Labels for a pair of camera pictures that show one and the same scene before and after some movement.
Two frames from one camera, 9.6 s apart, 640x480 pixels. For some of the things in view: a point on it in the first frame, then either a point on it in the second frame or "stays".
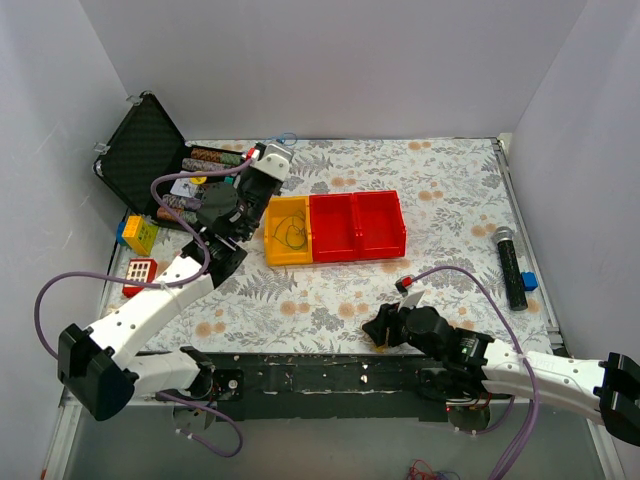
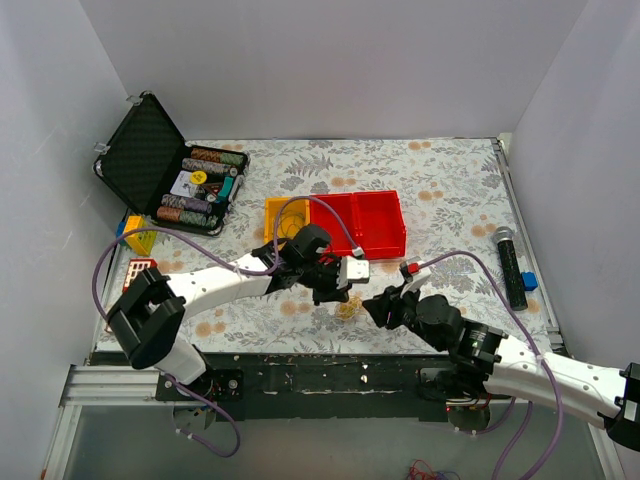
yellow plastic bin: [288, 230] stays
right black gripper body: [388, 326] to [391, 306]
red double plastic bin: [357, 226] stays
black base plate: [367, 386] stays
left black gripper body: [258, 183] to [326, 282]
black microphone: [517, 297] stays
